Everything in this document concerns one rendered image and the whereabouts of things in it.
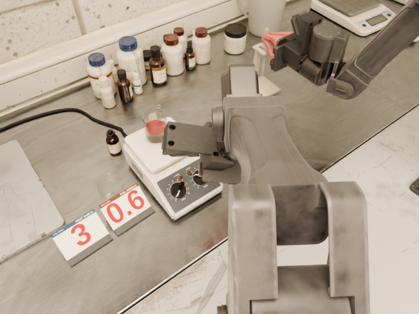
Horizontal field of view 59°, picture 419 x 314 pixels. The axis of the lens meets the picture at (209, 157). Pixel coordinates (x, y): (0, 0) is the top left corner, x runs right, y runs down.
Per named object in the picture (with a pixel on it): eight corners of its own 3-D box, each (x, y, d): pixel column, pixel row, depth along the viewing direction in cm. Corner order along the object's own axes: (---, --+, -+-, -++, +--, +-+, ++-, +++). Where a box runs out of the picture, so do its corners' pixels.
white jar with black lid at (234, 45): (249, 47, 118) (250, 26, 113) (238, 57, 115) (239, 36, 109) (231, 40, 121) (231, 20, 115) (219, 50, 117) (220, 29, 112)
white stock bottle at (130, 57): (137, 70, 110) (130, 30, 100) (152, 81, 107) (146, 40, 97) (117, 80, 107) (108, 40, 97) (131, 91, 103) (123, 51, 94)
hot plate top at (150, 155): (200, 148, 78) (200, 145, 77) (151, 175, 73) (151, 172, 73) (169, 118, 85) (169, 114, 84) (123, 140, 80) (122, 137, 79)
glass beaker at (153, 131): (139, 138, 79) (133, 110, 73) (158, 126, 82) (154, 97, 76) (158, 152, 77) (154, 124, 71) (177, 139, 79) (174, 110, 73)
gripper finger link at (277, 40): (256, 26, 89) (282, 43, 84) (279, 17, 92) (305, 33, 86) (254, 51, 94) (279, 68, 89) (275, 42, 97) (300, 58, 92)
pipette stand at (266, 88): (280, 91, 103) (287, 51, 94) (258, 101, 100) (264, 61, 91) (262, 77, 108) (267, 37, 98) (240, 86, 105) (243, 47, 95)
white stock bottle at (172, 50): (187, 66, 111) (185, 33, 103) (179, 78, 108) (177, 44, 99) (168, 62, 113) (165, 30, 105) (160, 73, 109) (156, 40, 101)
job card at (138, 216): (155, 211, 77) (153, 200, 74) (117, 236, 73) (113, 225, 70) (139, 193, 80) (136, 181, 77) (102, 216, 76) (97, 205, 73)
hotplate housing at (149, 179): (224, 192, 80) (225, 169, 74) (173, 224, 75) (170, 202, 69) (168, 135, 92) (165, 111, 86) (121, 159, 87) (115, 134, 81)
